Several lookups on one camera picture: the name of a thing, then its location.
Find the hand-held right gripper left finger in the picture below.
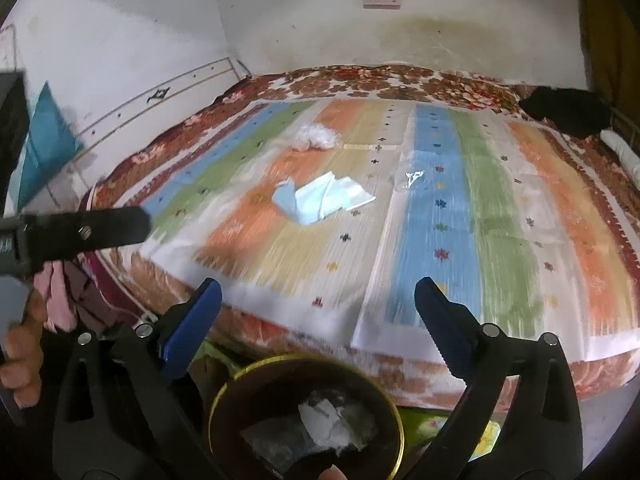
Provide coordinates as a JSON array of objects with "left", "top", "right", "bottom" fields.
[{"left": 51, "top": 277, "right": 236, "bottom": 480}]

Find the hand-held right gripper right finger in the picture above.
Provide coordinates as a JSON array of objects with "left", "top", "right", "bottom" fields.
[{"left": 400, "top": 276, "right": 585, "bottom": 480}]

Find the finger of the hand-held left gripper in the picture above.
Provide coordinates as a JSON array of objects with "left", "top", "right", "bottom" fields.
[{"left": 17, "top": 203, "right": 153, "bottom": 267}]

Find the white printed plastic bag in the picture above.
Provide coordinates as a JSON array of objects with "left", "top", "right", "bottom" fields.
[{"left": 242, "top": 417, "right": 306, "bottom": 463}]

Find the round dark bin gold rim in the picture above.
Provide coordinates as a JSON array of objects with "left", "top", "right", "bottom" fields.
[{"left": 207, "top": 353, "right": 405, "bottom": 480}]

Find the white paper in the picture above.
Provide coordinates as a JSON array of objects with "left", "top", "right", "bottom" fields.
[{"left": 299, "top": 392, "right": 378, "bottom": 455}]

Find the clear plastic wrapper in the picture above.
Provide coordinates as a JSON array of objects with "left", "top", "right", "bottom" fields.
[{"left": 392, "top": 157, "right": 432, "bottom": 196}]

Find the blue face mask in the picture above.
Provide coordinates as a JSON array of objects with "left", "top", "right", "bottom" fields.
[{"left": 271, "top": 172, "right": 377, "bottom": 226}]

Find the person's left hand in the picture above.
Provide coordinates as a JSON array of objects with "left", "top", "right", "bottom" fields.
[{"left": 0, "top": 290, "right": 47, "bottom": 409}]

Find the pink cloth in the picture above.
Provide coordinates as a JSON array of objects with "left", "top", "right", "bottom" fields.
[{"left": 34, "top": 259, "right": 96, "bottom": 332}]

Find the striped colourful mat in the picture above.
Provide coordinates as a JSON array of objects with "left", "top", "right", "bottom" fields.
[{"left": 131, "top": 97, "right": 640, "bottom": 365}]

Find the crumpled clear plastic bag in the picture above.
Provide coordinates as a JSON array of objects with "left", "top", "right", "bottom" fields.
[{"left": 292, "top": 122, "right": 342, "bottom": 153}]

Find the floral blanket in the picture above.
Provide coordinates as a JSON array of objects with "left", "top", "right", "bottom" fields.
[{"left": 85, "top": 63, "right": 640, "bottom": 413}]

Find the black cloth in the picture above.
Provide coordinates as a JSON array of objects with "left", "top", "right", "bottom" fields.
[{"left": 518, "top": 86, "right": 614, "bottom": 140}]

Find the white rolled cloth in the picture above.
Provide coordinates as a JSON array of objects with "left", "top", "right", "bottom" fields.
[{"left": 599, "top": 129, "right": 640, "bottom": 183}]

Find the mustard yellow garment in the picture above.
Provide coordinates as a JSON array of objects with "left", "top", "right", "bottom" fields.
[{"left": 579, "top": 0, "right": 640, "bottom": 108}]

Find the metal bed rail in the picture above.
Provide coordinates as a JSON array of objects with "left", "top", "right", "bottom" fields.
[{"left": 611, "top": 109, "right": 640, "bottom": 153}]

